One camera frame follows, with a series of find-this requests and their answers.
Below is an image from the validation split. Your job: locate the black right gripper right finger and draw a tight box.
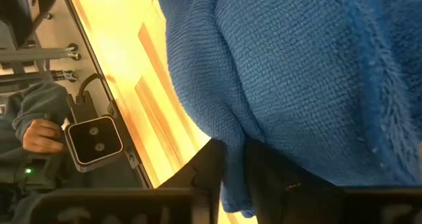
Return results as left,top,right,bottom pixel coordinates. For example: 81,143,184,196
245,140,422,224

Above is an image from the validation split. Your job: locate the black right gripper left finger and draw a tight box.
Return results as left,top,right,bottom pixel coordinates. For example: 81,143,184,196
28,138,228,224

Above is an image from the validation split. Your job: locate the blue microfiber towel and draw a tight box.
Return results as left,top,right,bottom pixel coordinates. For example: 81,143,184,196
152,0,422,219

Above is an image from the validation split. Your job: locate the person's hand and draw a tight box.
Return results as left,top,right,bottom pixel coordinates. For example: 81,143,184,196
21,119,67,154

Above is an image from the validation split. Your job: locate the person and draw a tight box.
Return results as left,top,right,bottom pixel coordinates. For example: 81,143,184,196
0,81,71,161

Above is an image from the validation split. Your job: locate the grey metal bar stand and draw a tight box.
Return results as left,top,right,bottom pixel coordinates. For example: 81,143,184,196
0,45,82,86

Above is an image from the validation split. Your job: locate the black aluminium table frame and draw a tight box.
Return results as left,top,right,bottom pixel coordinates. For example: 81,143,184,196
60,0,155,189

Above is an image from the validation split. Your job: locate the black camera with silver rim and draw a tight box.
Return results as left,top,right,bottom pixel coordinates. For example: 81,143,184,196
63,115,125,174

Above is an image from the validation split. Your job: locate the black camera cable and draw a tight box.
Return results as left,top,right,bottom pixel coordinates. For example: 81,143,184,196
76,72,104,103

